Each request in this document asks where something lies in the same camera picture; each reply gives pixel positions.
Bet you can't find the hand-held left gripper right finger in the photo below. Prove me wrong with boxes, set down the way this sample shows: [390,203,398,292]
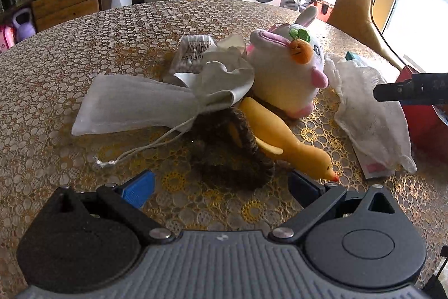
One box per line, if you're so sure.
[269,169,400,244]

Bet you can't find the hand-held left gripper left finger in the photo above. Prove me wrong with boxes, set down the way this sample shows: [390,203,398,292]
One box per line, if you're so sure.
[45,169,175,246]

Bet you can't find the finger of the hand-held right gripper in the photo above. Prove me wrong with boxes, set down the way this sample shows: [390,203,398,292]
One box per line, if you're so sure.
[373,72,448,106]

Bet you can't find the white face towel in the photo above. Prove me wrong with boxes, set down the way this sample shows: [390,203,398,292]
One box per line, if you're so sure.
[324,53,418,174]

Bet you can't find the cotton swab packet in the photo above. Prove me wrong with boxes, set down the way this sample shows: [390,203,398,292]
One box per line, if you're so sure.
[170,34,216,84]

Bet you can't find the yellow rubber duck toy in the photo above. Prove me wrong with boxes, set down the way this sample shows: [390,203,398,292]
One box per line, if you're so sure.
[240,96,339,182]

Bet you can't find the red container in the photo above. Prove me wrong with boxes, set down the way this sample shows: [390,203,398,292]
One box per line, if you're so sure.
[395,64,448,162]

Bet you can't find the pink label packet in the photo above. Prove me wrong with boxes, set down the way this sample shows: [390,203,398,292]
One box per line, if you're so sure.
[353,141,397,180]

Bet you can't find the brown knitted scarf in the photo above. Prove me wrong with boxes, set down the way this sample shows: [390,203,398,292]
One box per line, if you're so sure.
[188,107,276,191]

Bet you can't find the tan chair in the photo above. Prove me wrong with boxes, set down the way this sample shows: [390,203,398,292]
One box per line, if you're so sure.
[327,0,413,73]

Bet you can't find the red plastic bin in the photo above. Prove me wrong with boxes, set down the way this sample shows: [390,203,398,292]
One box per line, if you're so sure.
[312,0,335,24]

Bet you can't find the white rabbit plush toy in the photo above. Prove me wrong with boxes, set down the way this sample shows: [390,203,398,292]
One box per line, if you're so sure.
[247,6,330,118]

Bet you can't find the gold lace tablecloth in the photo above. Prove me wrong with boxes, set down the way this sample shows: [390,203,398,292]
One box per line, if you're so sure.
[0,0,448,299]

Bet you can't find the wooden cabinet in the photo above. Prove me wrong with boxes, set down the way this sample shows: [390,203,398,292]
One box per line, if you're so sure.
[31,0,103,33]

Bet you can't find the purple kettlebell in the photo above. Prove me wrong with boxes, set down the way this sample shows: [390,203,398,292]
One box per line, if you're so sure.
[12,8,36,42]

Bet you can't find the pink toy case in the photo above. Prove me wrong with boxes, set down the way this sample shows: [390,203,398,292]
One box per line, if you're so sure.
[0,25,17,53]

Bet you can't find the white drawstring bag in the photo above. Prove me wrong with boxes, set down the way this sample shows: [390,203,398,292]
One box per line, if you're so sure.
[72,52,256,169]

